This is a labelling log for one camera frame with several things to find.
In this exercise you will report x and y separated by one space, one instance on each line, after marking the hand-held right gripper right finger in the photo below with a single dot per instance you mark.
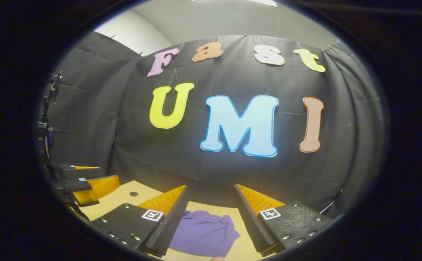
250 224

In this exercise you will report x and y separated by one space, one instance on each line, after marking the purple knit cardigan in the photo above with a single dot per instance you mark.
207 233

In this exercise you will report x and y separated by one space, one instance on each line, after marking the white ceiling light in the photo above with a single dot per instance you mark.
263 3

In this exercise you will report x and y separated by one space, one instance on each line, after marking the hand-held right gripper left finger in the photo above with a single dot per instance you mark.
172 224

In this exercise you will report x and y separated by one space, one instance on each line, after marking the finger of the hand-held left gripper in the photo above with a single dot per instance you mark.
98 188
84 173

